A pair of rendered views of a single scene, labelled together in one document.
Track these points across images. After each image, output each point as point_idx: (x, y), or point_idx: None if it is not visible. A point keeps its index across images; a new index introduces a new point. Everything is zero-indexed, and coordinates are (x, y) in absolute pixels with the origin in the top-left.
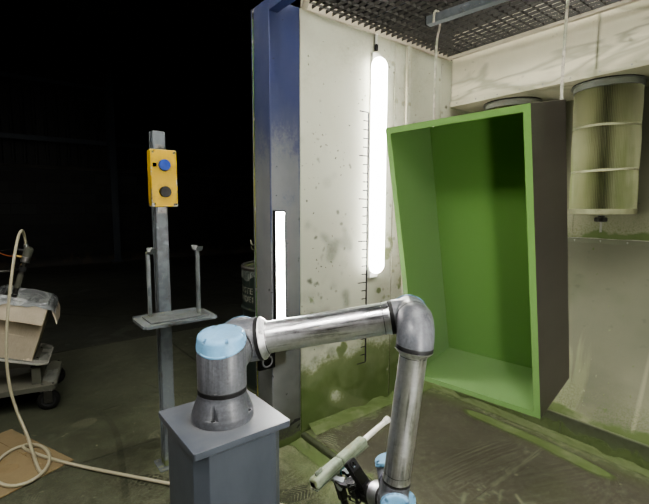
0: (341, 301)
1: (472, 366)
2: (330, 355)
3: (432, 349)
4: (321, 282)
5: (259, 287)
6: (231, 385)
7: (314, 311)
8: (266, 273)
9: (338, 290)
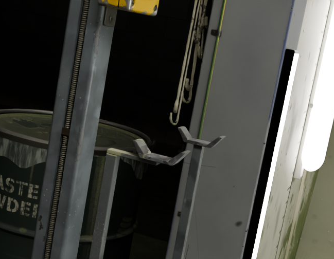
0: (274, 227)
1: None
2: None
3: None
4: (274, 196)
5: (196, 213)
6: None
7: (259, 255)
8: (234, 186)
9: (277, 207)
